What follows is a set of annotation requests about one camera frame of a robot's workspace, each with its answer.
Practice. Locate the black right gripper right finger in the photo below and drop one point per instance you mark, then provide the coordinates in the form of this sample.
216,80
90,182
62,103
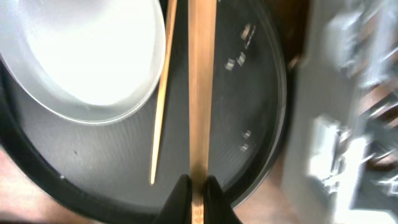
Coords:
217,209

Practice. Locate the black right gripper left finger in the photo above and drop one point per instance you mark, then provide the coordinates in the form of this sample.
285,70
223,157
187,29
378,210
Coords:
178,207

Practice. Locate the pale grey round plate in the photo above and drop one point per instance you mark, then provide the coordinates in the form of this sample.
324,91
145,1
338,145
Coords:
87,61

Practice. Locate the wooden chopstick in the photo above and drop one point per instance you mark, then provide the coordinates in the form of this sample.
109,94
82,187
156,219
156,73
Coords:
159,112
201,49

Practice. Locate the grey plastic dishwasher rack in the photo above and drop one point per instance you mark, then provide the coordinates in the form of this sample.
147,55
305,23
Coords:
341,159

